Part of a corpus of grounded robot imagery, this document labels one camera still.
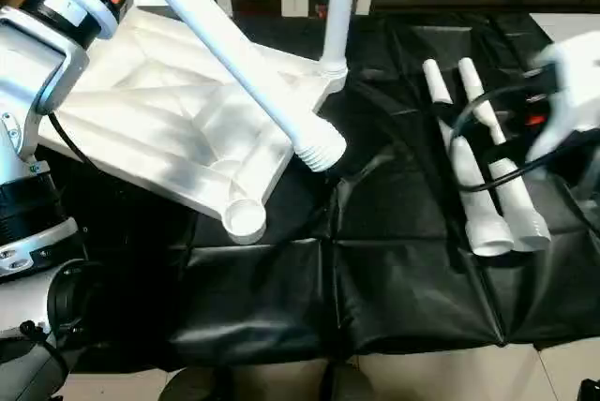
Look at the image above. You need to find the white plastic table leg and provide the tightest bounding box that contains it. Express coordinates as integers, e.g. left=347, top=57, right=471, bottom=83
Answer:
left=423, top=58, right=515, bottom=258
left=320, top=0, right=366, bottom=78
left=457, top=57, right=553, bottom=252
left=133, top=0, right=348, bottom=173

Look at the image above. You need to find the white plastic table top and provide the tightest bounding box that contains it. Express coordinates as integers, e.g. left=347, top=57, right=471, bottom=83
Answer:
left=36, top=10, right=349, bottom=246

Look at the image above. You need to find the white flat board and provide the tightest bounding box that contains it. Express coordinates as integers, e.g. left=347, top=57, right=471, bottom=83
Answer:
left=529, top=11, right=600, bottom=46

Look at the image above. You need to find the black mat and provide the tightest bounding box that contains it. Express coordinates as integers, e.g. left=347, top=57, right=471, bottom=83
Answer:
left=0, top=7, right=600, bottom=374

